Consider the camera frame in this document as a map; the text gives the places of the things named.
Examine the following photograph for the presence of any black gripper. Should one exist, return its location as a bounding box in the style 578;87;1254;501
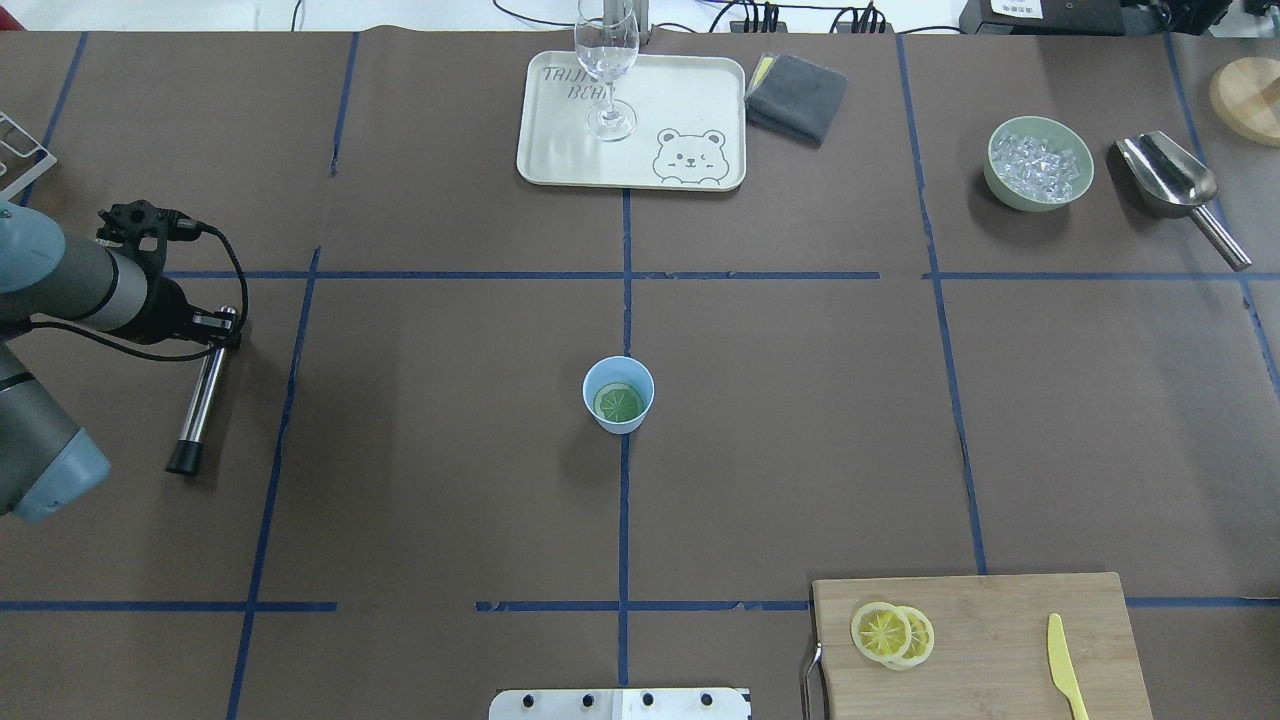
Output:
150;281;243;351

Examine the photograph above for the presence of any steel muddler black cap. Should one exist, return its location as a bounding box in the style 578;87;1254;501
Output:
165;306;243;477

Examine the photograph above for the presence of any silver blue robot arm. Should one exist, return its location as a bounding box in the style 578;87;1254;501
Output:
1;200;250;524

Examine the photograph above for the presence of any light blue plastic cup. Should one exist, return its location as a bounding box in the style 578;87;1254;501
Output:
582;356;655;436

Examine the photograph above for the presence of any yellow lemon slice stack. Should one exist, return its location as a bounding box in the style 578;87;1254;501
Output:
850;601;913;664

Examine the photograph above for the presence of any clear wine glass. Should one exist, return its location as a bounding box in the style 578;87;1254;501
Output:
573;1;640;142

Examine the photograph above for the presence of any cream bear tray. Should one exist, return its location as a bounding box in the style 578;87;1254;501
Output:
516;51;748;192

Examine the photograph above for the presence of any grey folded cloth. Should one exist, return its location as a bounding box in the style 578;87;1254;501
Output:
745;53;849;147

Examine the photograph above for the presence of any green bowl of ice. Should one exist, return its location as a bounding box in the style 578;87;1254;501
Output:
983;115;1094;211

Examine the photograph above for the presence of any bamboo cutting board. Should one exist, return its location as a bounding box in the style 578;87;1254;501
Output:
812;571;1152;719

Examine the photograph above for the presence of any yellow plastic knife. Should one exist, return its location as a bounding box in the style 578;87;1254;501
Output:
1046;612;1091;720

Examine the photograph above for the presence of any steel ice scoop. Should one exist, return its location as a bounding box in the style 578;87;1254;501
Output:
1114;131;1253;272

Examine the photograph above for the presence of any wooden stand base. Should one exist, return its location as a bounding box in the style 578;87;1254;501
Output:
1210;56;1279;149

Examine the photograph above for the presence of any white wire cup rack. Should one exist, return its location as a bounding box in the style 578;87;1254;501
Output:
1;111;58;202

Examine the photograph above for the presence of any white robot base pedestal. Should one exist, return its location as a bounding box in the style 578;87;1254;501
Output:
488;687;753;719

